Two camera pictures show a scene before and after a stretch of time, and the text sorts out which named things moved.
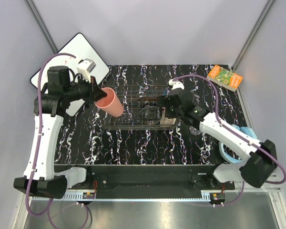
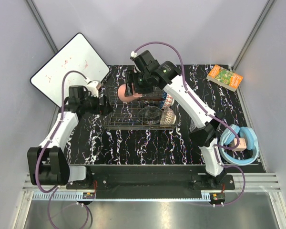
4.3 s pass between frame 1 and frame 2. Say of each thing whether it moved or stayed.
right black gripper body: moved
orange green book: stayed
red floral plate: stayed
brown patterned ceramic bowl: stayed
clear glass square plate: stayed
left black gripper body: moved
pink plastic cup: moved
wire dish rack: stayed
